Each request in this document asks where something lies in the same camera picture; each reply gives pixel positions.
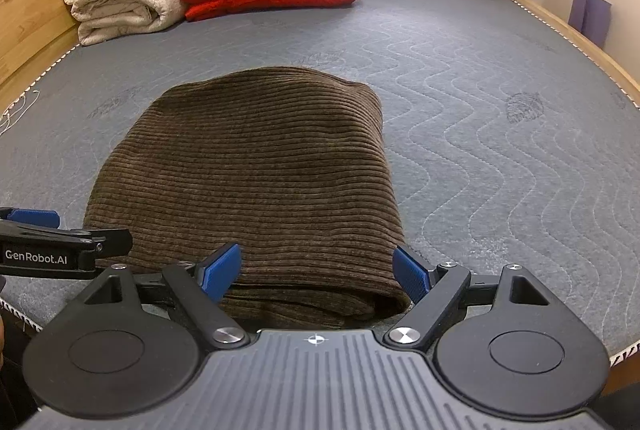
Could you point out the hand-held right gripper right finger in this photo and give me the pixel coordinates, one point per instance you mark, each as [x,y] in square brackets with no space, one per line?
[412,272]

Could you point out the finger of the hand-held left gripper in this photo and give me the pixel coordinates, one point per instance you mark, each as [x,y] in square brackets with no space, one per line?
[35,218]

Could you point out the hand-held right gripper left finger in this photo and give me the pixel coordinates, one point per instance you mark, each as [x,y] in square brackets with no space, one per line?
[220,272]

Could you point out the grey quilted mattress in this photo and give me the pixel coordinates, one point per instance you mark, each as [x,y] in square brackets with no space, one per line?
[475,109]

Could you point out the purple rolled mat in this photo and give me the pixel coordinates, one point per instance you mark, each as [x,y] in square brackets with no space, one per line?
[590,17]

